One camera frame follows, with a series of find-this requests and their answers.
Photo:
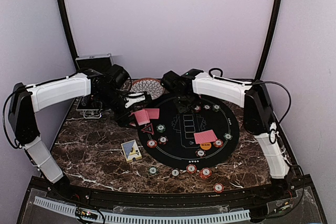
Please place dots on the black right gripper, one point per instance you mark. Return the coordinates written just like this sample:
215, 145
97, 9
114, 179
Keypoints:
183, 109

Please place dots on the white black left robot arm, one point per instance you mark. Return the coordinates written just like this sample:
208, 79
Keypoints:
26, 101

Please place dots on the patterned ceramic plate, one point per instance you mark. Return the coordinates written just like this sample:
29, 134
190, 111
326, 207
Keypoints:
152, 86

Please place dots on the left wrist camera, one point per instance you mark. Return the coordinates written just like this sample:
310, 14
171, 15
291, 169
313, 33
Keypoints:
134, 98

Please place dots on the green chip mat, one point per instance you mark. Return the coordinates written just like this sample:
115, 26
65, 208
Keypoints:
228, 136
161, 128
216, 108

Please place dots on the triangular all in button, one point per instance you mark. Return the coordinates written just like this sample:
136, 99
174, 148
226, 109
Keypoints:
148, 129

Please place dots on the orange big blind button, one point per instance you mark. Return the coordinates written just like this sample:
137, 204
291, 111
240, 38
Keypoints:
206, 146

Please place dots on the red playing card deck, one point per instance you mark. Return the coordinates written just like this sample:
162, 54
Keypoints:
141, 117

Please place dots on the yellow card box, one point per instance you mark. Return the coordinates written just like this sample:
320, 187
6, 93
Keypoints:
131, 151

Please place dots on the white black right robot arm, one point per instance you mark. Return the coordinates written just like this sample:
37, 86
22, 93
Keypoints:
258, 120

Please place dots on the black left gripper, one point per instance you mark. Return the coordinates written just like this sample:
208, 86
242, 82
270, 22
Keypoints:
118, 118

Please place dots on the black chip mat front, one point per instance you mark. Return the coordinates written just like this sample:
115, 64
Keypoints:
200, 153

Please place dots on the round black poker mat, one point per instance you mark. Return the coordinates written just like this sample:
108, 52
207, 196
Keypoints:
180, 149

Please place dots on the white cable duct strip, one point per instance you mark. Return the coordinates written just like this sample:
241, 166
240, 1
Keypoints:
142, 215

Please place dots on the green chip mat top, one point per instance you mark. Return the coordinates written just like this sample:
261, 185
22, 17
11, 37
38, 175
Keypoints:
216, 108

